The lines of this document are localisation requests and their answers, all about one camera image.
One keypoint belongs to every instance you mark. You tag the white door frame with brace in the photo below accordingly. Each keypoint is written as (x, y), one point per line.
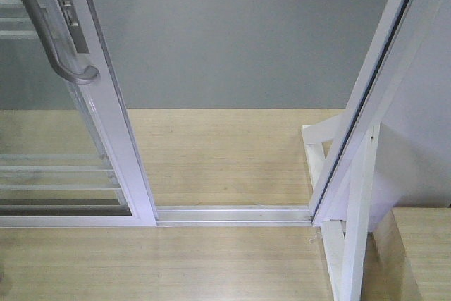
(390, 147)

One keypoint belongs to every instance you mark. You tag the aluminium floor door track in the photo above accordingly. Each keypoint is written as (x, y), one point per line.
(234, 216)

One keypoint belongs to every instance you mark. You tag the silver door handle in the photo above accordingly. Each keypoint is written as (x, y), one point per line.
(89, 74)

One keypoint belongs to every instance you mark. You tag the white framed sliding glass door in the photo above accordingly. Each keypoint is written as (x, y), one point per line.
(68, 154)

